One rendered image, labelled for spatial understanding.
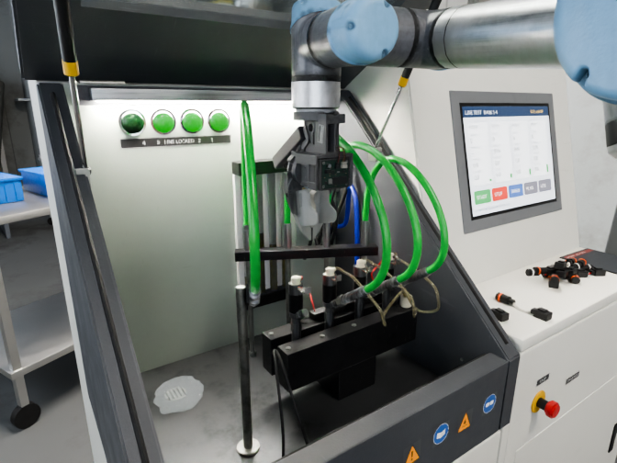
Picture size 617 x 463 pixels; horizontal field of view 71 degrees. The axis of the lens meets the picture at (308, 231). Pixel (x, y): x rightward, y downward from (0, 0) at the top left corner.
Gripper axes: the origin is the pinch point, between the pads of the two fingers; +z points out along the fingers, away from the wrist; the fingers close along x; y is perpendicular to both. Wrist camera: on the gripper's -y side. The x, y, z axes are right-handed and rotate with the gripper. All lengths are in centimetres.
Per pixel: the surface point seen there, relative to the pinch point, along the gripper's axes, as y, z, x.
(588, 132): -48, -7, 208
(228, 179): -32.4, -4.6, -0.3
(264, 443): 2.2, 37.3, -10.9
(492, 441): 22, 43, 29
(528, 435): 22, 49, 44
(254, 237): 10.3, -4.2, -15.5
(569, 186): -5, 3, 102
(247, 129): 1.4, -17.6, -11.6
